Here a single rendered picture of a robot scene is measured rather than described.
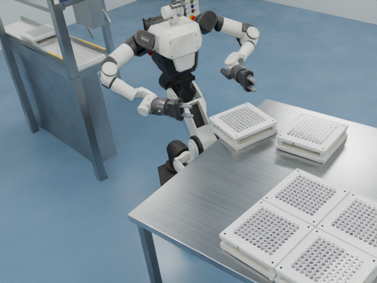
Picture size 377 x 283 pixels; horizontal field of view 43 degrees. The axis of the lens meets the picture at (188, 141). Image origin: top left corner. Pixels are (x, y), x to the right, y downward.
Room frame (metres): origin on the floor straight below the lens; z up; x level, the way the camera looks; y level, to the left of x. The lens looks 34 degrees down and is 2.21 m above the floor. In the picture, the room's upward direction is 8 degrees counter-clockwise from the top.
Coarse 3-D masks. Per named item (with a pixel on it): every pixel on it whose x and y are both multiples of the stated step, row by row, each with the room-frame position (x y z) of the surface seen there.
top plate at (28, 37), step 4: (52, 28) 3.67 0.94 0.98; (24, 32) 3.67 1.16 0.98; (52, 32) 3.58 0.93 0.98; (24, 36) 3.58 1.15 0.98; (28, 36) 3.55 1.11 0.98; (32, 36) 3.54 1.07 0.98; (36, 36) 3.53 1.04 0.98; (40, 36) 3.52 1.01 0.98; (44, 36) 3.52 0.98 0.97; (48, 36) 3.54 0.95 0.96; (32, 40) 3.48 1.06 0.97; (36, 40) 3.48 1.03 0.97
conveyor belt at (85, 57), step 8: (16, 24) 4.12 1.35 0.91; (24, 24) 4.09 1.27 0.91; (8, 32) 3.94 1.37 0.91; (16, 32) 3.91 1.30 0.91; (48, 48) 3.44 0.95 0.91; (56, 48) 3.42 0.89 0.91; (72, 48) 3.38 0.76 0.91; (80, 48) 3.35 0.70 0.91; (88, 48) 3.33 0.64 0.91; (80, 56) 3.20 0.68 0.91; (88, 56) 3.19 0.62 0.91; (96, 56) 3.16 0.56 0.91; (104, 56) 3.17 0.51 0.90; (80, 64) 3.07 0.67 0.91; (88, 64) 3.08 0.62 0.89; (96, 64) 3.13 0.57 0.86
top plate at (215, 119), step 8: (248, 104) 2.13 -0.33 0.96; (224, 112) 2.09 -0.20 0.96; (216, 120) 2.02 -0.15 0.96; (240, 120) 1.99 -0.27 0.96; (272, 120) 1.95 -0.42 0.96; (224, 128) 1.94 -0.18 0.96; (232, 128) 1.93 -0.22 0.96; (248, 128) 1.91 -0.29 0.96; (256, 128) 1.90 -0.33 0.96; (264, 128) 1.91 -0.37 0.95; (232, 136) 1.86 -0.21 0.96; (240, 136) 1.85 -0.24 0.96
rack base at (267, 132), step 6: (210, 126) 2.05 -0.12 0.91; (216, 126) 2.04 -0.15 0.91; (216, 132) 2.00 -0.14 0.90; (222, 132) 1.98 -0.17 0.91; (258, 132) 1.93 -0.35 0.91; (264, 132) 1.93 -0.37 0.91; (270, 132) 1.92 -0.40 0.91; (276, 132) 1.94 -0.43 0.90; (222, 138) 1.95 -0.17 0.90; (228, 138) 1.92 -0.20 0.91; (246, 138) 1.90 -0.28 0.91; (252, 138) 1.89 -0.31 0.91; (258, 138) 1.89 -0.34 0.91; (264, 138) 1.91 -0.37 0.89; (234, 144) 1.86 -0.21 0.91; (240, 144) 1.85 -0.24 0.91; (246, 144) 1.86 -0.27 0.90
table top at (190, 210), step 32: (352, 128) 1.90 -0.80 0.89; (224, 160) 1.78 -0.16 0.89; (256, 160) 1.75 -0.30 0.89; (288, 160) 1.71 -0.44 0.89; (352, 160) 1.65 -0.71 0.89; (160, 192) 1.61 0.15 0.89; (192, 192) 1.58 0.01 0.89; (224, 192) 1.55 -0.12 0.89; (256, 192) 1.53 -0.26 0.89; (160, 224) 1.41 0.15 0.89; (192, 224) 1.39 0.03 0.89; (224, 224) 1.36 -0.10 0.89; (224, 256) 1.20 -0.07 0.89
